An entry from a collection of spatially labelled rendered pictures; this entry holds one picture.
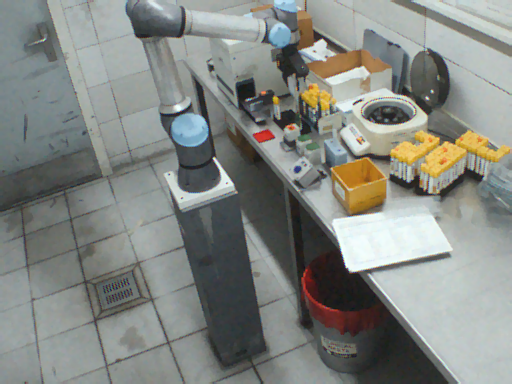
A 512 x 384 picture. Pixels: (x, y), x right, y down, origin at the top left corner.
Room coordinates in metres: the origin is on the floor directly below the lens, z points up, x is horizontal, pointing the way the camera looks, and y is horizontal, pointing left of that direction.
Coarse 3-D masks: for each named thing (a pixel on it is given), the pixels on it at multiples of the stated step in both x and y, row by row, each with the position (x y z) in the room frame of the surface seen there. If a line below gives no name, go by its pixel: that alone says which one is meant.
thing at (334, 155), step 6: (330, 138) 1.62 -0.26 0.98; (324, 144) 1.62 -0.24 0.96; (330, 144) 1.59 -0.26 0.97; (336, 144) 1.58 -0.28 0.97; (330, 150) 1.57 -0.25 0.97; (336, 150) 1.55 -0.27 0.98; (342, 150) 1.54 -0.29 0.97; (330, 156) 1.57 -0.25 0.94; (336, 156) 1.52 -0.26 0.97; (342, 156) 1.53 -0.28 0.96; (330, 162) 1.57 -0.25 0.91; (336, 162) 1.52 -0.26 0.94; (342, 162) 1.53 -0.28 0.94; (324, 168) 1.59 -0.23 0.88; (330, 174) 1.54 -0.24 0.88
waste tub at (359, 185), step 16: (368, 160) 1.47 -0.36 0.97; (336, 176) 1.41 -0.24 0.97; (352, 176) 1.47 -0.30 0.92; (368, 176) 1.47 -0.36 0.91; (384, 176) 1.37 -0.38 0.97; (336, 192) 1.42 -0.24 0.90; (352, 192) 1.33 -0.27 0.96; (368, 192) 1.34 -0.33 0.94; (384, 192) 1.36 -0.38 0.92; (352, 208) 1.33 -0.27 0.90; (368, 208) 1.34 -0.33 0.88
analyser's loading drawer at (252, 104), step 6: (246, 96) 2.15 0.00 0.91; (252, 96) 2.14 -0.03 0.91; (258, 96) 2.07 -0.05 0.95; (246, 102) 2.05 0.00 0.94; (252, 102) 2.06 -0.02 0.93; (258, 102) 2.02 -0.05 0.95; (246, 108) 2.04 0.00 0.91; (252, 108) 2.01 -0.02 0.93; (258, 108) 2.02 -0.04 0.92; (264, 108) 2.02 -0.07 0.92; (252, 114) 1.98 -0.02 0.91; (258, 114) 1.96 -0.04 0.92; (264, 114) 1.97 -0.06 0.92; (270, 114) 1.97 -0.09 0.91; (258, 120) 1.96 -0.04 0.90
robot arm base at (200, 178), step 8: (208, 160) 1.57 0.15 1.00; (184, 168) 1.56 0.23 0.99; (192, 168) 1.55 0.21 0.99; (200, 168) 1.55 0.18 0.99; (208, 168) 1.56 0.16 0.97; (216, 168) 1.59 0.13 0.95; (184, 176) 1.56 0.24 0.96; (192, 176) 1.54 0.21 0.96; (200, 176) 1.54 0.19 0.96; (208, 176) 1.55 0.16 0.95; (216, 176) 1.57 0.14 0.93; (184, 184) 1.55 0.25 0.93; (192, 184) 1.53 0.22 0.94; (200, 184) 1.53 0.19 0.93; (208, 184) 1.54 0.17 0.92; (216, 184) 1.55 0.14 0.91; (192, 192) 1.53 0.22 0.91; (200, 192) 1.53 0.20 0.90
